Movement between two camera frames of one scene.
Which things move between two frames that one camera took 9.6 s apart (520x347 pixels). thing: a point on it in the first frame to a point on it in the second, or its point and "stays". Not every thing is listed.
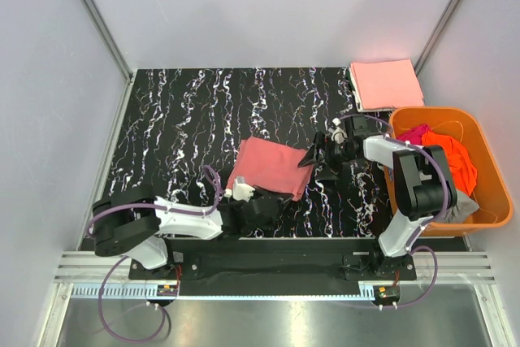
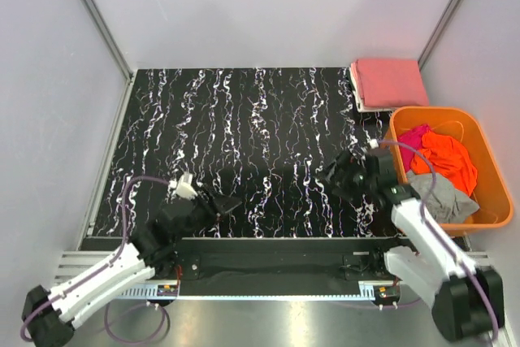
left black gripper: [267, 204] to [210, 205]
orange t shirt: [463, 171] stays
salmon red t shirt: [272, 166] to [392, 83]
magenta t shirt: [414, 136] stays
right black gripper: [326, 156] to [346, 176]
